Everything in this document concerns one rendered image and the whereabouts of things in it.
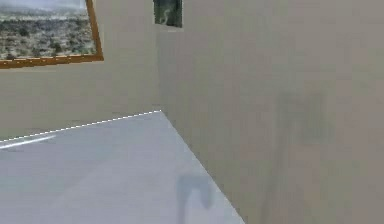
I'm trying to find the wood framed landscape picture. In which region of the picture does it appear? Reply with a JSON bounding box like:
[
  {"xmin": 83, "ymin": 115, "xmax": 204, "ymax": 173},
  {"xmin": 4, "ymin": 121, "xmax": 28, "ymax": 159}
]
[{"xmin": 0, "ymin": 0, "xmax": 105, "ymax": 70}]

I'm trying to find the dark green wall picture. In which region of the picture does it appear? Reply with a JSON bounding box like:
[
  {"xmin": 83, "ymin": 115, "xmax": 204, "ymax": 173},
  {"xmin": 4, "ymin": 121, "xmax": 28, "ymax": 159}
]
[{"xmin": 152, "ymin": 0, "xmax": 184, "ymax": 29}]

